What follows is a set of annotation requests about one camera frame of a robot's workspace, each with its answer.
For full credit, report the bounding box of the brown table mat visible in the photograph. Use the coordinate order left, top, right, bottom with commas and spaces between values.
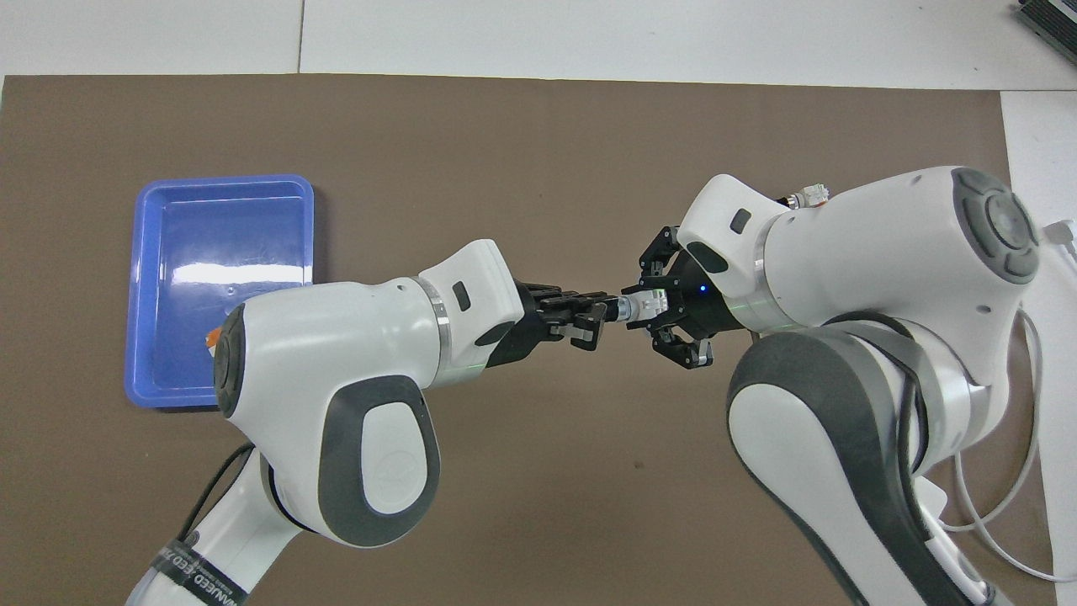
0, 74, 1057, 606

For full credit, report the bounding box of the white power strip cable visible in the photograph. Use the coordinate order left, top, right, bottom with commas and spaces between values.
939, 219, 1077, 583

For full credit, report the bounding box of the blue plastic tray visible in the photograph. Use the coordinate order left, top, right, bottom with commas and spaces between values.
125, 174, 316, 411

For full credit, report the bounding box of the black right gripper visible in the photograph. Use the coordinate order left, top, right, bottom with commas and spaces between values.
637, 225, 755, 372

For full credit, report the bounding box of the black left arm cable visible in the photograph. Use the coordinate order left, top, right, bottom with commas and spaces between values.
181, 444, 255, 548

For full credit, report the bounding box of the dark grey ribbed device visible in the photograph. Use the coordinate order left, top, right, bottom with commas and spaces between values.
1014, 0, 1077, 64

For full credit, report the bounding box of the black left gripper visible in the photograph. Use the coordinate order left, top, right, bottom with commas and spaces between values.
480, 281, 620, 369

